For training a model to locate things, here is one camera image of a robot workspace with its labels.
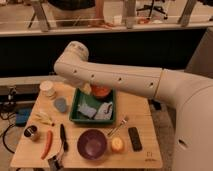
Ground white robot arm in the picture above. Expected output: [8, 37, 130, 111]
[54, 41, 213, 171]

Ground white paper cup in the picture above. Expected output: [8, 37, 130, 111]
[39, 80, 55, 99]

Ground peeled banana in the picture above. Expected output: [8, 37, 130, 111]
[35, 112, 54, 126]

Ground red bowl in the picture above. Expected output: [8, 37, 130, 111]
[91, 86, 110, 98]

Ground grey patterned cloth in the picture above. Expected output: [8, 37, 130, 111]
[94, 102, 113, 120]

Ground green plastic tray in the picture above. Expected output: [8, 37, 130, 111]
[69, 89, 116, 124]

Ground blue sponge in tray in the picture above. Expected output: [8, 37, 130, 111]
[78, 103, 97, 118]

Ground orange fruit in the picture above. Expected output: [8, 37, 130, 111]
[111, 137, 125, 153]

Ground purple bowl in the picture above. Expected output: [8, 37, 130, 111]
[77, 129, 107, 160]

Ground black remote control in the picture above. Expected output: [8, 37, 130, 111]
[128, 127, 142, 151]

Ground person behind glass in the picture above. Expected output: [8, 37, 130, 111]
[47, 0, 113, 29]

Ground blue box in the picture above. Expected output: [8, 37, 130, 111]
[15, 108, 32, 127]

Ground silver black clip tool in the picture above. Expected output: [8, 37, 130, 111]
[48, 150, 63, 171]

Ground black handled knife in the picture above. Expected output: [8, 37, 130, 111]
[60, 124, 69, 152]

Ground black cable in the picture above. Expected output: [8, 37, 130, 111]
[0, 99, 18, 155]

